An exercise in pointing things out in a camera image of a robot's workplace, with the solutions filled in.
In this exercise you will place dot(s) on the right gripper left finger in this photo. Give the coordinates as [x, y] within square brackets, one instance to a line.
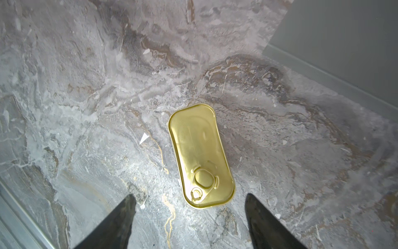
[115, 230]

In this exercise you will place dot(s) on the yellow can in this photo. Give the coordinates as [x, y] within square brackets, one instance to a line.
[205, 177]

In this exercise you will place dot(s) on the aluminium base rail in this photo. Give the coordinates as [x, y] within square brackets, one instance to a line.
[18, 229]

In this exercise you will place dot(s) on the grey metal cabinet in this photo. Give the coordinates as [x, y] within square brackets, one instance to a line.
[350, 47]

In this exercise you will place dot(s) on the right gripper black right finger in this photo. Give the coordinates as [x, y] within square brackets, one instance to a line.
[266, 231]

